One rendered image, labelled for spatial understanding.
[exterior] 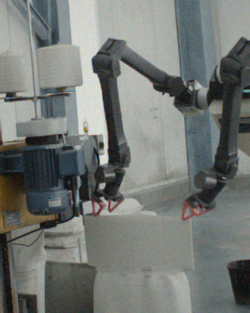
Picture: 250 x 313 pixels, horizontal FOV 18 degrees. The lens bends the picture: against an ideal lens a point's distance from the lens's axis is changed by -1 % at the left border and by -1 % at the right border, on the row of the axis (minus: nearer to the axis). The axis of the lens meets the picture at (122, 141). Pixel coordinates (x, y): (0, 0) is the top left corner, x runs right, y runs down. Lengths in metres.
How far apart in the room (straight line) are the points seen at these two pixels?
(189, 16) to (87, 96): 2.67
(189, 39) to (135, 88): 1.51
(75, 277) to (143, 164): 7.18
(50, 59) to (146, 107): 8.05
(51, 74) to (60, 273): 1.19
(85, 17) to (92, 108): 1.15
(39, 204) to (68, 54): 0.56
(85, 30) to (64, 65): 7.04
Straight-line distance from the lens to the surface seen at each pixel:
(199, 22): 11.71
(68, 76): 2.85
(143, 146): 10.77
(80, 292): 3.66
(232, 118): 2.65
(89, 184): 3.23
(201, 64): 11.68
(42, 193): 2.75
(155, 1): 11.36
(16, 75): 3.04
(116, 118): 2.92
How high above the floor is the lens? 1.47
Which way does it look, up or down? 3 degrees down
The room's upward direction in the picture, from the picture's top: 5 degrees counter-clockwise
